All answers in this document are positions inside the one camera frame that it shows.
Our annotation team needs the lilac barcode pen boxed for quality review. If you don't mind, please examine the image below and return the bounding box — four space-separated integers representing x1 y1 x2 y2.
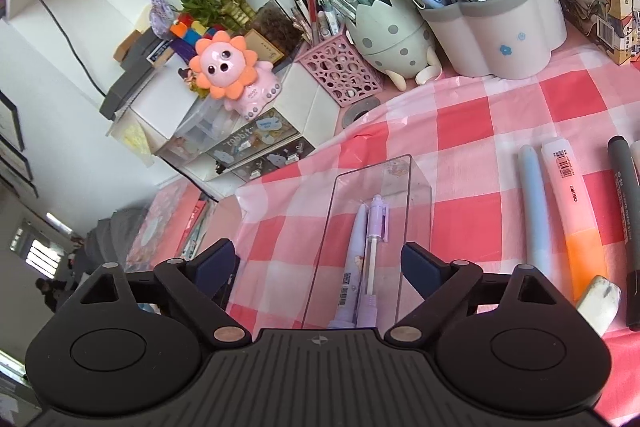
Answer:
329 204 368 329

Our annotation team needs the clear plastic organizer tray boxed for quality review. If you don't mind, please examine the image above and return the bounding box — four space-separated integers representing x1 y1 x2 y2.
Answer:
303 155 433 333

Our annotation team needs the light blue highlighter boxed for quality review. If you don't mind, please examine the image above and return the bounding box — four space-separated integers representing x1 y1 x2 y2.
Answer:
518 145 553 277

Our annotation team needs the orange highlighter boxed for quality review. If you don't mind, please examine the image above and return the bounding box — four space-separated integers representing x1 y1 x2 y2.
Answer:
541 138 608 301

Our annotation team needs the black marker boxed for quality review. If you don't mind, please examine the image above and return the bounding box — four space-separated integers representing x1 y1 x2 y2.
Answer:
608 135 639 332

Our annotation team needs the pink storage box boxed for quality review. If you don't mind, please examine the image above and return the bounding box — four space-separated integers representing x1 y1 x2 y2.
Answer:
125 180 207 272

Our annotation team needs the white used eraser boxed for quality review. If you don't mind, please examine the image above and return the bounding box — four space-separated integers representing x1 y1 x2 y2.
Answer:
576 275 622 337

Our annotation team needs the white drawer organizer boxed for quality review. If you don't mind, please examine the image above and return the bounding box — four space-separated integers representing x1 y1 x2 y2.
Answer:
110 57 340 199

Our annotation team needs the pink checkered tablecloth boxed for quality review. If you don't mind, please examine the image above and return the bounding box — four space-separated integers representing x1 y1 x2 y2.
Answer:
224 26 640 425

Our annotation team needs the pink lion toy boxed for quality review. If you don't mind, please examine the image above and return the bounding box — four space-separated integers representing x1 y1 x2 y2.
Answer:
189 30 282 121

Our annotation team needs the black box on drawers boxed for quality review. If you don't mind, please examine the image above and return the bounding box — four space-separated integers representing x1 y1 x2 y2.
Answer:
100 28 174 121

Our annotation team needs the pink perforated pen holder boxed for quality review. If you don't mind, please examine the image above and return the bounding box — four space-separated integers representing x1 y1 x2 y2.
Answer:
296 31 384 107

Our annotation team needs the green egg pen holder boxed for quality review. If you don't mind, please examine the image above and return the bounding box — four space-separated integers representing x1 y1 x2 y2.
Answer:
346 0 442 91

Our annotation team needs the colourful puzzle cube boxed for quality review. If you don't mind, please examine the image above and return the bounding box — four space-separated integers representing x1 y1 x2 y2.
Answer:
169 13 224 63

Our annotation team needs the white flower pen holder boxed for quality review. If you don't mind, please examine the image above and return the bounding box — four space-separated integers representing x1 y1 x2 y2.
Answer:
420 0 567 80

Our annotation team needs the black power cable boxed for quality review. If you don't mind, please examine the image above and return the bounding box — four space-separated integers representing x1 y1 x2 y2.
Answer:
30 0 108 99

